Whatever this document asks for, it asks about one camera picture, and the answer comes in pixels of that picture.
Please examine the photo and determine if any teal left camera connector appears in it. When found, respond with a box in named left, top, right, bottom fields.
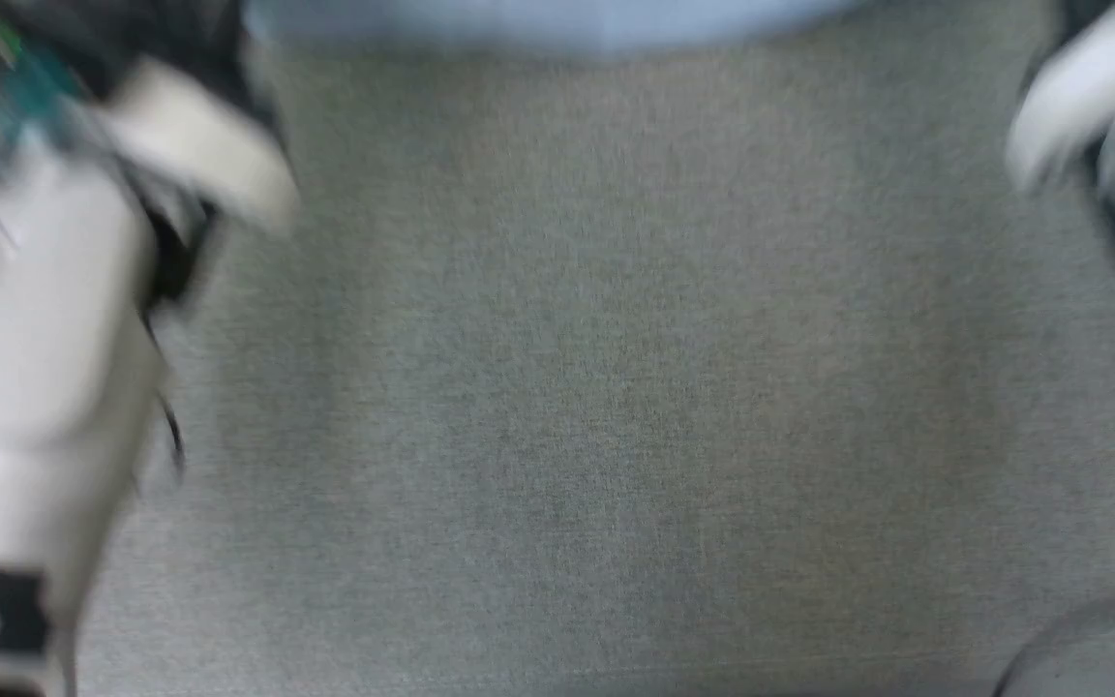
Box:
left=0, top=44, right=89, bottom=151

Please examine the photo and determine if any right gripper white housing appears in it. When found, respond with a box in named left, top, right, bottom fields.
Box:
left=1003, top=0, right=1115, bottom=197

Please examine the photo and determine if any grey-green fabric sofa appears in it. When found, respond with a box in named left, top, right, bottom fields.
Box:
left=64, top=15, right=1115, bottom=697

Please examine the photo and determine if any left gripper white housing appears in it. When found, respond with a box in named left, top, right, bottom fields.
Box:
left=95, top=56, right=304, bottom=236

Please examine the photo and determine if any light blue garment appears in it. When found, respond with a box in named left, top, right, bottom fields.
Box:
left=242, top=0, right=870, bottom=56

